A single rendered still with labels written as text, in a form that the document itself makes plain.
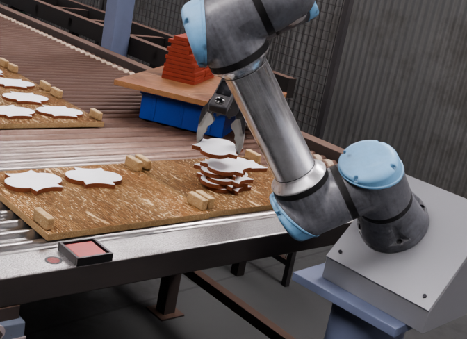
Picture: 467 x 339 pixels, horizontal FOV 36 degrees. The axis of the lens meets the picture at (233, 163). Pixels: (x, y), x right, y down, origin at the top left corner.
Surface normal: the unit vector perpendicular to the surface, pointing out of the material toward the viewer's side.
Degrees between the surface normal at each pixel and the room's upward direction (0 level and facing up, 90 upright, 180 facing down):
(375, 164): 39
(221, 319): 0
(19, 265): 0
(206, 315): 0
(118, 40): 90
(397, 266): 45
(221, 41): 107
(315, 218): 99
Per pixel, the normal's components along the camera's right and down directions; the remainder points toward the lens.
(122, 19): 0.64, 0.33
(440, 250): -0.38, -0.61
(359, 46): -0.69, 0.08
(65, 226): 0.18, -0.94
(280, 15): 0.39, 0.61
